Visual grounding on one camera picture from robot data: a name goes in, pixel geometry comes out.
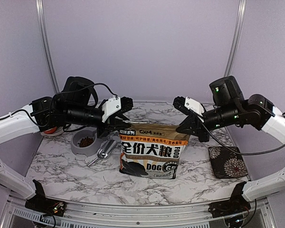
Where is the aluminium frame post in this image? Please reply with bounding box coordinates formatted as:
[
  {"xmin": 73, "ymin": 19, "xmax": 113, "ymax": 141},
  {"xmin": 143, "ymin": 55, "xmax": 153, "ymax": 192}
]
[
  {"xmin": 224, "ymin": 0, "xmax": 247, "ymax": 77},
  {"xmin": 36, "ymin": 0, "xmax": 59, "ymax": 93}
]

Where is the brown dog food bag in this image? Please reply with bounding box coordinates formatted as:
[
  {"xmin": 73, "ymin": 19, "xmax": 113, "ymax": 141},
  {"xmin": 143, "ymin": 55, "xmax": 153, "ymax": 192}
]
[{"xmin": 119, "ymin": 123, "xmax": 190, "ymax": 180}]

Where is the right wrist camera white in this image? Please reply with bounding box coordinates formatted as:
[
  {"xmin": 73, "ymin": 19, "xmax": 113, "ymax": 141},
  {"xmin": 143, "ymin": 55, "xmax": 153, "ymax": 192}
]
[{"xmin": 173, "ymin": 96, "xmax": 205, "ymax": 119}]

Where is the grey double pet bowl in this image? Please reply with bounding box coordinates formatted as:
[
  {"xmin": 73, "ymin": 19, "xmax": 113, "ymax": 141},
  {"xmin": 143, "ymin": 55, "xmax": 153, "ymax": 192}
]
[{"xmin": 71, "ymin": 128, "xmax": 104, "ymax": 157}]

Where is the black floral square plate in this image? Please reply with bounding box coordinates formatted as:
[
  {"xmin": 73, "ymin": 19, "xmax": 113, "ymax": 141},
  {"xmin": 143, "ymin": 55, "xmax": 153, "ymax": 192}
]
[{"xmin": 208, "ymin": 146, "xmax": 248, "ymax": 179}]

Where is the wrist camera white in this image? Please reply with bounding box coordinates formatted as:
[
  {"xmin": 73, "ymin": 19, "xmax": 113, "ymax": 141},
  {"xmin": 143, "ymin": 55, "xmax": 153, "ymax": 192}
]
[
  {"xmin": 101, "ymin": 96, "xmax": 133, "ymax": 123},
  {"xmin": 173, "ymin": 96, "xmax": 205, "ymax": 119}
]

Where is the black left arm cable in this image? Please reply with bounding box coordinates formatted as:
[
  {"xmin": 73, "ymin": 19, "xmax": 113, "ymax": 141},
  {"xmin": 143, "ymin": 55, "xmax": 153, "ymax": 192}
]
[{"xmin": 0, "ymin": 82, "xmax": 119, "ymax": 133}]

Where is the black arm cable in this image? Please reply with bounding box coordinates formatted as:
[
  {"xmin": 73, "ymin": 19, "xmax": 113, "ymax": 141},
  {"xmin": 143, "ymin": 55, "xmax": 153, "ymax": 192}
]
[
  {"xmin": 199, "ymin": 109, "xmax": 285, "ymax": 156},
  {"xmin": 0, "ymin": 82, "xmax": 119, "ymax": 133}
]

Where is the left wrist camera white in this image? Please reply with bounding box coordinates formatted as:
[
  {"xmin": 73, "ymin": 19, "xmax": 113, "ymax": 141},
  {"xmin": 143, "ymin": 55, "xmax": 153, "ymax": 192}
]
[{"xmin": 101, "ymin": 96, "xmax": 133, "ymax": 123}]

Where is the front aluminium rail base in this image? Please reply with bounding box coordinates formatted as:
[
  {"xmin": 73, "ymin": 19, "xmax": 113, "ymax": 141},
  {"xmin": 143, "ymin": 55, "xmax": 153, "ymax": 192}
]
[{"xmin": 0, "ymin": 193, "xmax": 276, "ymax": 228}]

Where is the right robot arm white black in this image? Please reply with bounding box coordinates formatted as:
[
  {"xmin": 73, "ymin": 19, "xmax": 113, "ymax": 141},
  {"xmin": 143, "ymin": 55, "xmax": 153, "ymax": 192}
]
[{"xmin": 173, "ymin": 76, "xmax": 285, "ymax": 218}]

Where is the white orange bowl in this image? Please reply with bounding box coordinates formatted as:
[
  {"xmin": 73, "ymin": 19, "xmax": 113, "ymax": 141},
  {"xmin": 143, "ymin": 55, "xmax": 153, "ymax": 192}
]
[{"xmin": 43, "ymin": 127, "xmax": 57, "ymax": 134}]

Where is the brown kibble in bowls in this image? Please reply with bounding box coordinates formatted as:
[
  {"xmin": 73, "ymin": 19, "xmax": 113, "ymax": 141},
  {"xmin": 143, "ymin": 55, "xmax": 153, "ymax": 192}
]
[{"xmin": 78, "ymin": 136, "xmax": 94, "ymax": 148}]

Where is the right aluminium frame post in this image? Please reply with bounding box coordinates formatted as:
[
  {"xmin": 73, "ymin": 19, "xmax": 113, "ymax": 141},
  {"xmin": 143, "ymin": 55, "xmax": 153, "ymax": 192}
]
[{"xmin": 224, "ymin": 0, "xmax": 247, "ymax": 77}]

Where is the metal food scoop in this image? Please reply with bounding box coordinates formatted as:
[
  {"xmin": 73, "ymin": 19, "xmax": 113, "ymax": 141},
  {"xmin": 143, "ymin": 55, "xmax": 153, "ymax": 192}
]
[{"xmin": 87, "ymin": 140, "xmax": 117, "ymax": 167}]

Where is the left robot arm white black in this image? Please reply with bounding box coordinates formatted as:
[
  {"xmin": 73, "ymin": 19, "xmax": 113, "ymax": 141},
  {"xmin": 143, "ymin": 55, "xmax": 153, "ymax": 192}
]
[{"xmin": 0, "ymin": 76, "xmax": 133, "ymax": 216}]

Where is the left aluminium frame post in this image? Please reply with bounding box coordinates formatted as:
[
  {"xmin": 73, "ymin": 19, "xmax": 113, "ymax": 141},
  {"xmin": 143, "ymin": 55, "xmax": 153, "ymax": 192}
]
[{"xmin": 36, "ymin": 0, "xmax": 59, "ymax": 93}]

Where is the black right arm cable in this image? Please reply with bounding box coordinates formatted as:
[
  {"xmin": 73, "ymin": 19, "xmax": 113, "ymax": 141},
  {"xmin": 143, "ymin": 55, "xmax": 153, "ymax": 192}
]
[{"xmin": 199, "ymin": 109, "xmax": 285, "ymax": 156}]

